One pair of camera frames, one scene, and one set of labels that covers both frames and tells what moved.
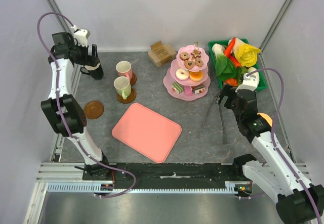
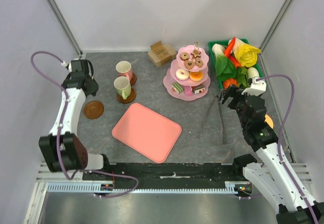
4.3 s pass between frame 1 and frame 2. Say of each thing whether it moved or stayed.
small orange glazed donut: stayed
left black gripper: moved
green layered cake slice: stayed
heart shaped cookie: stayed
